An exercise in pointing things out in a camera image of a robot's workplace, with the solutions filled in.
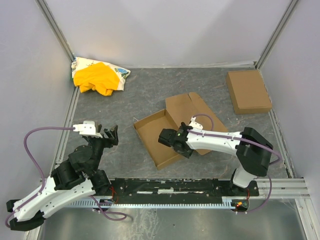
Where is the aluminium front rail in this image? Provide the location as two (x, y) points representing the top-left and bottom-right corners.
(255, 178), (310, 199)

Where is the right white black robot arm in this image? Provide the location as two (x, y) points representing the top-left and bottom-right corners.
(158, 121), (273, 189)

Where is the closed brown cardboard box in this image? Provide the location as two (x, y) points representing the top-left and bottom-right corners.
(225, 70), (272, 115)

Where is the white patterned cloth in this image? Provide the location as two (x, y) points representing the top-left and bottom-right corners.
(71, 57), (131, 90)

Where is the brown cardboard box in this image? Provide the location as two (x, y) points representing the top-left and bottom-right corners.
(133, 92), (229, 170)
(225, 70), (272, 115)

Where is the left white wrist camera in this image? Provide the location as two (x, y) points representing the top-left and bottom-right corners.
(72, 120), (103, 138)

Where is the light blue slotted cable duct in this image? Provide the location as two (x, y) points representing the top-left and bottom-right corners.
(66, 196), (238, 209)

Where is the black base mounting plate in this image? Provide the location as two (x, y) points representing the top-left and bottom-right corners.
(110, 178), (260, 203)

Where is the right aluminium frame post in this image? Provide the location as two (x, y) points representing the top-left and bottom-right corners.
(254, 0), (300, 70)

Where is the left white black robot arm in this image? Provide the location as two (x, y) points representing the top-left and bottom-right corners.
(5, 120), (119, 232)

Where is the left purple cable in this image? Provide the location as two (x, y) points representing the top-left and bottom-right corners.
(4, 126), (127, 228)

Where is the aluminium frame post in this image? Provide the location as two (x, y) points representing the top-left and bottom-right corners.
(35, 0), (75, 62)
(254, 0), (300, 70)

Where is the left aluminium frame post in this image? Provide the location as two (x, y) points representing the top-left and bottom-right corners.
(35, 0), (75, 62)

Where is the yellow crumpled cloth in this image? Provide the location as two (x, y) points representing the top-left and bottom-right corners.
(73, 62), (124, 96)

